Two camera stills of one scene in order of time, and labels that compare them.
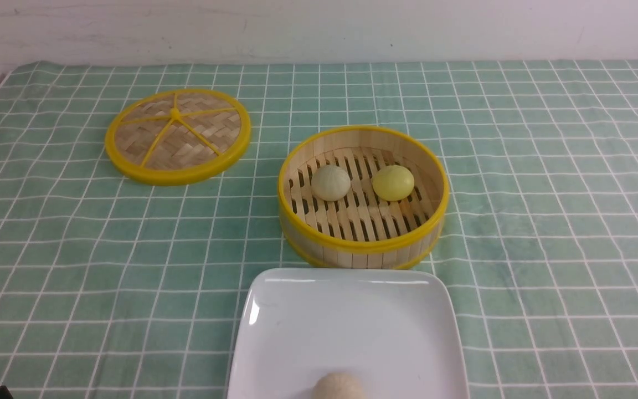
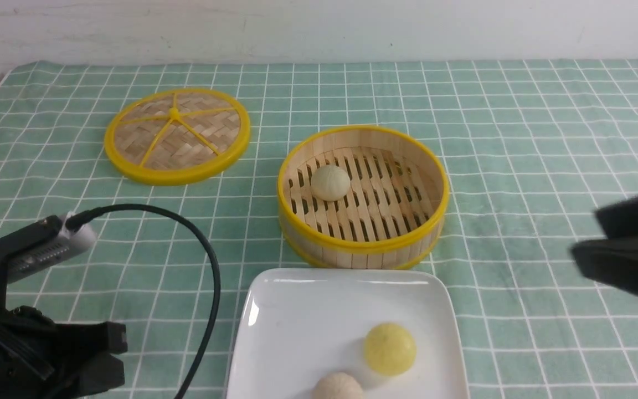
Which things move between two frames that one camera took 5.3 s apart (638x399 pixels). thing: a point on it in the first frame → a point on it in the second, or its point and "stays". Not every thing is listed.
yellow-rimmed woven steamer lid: x=178 y=137 stays
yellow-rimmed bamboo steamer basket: x=363 y=231 stays
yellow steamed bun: x=393 y=183 → x=390 y=349
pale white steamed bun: x=330 y=182 stays
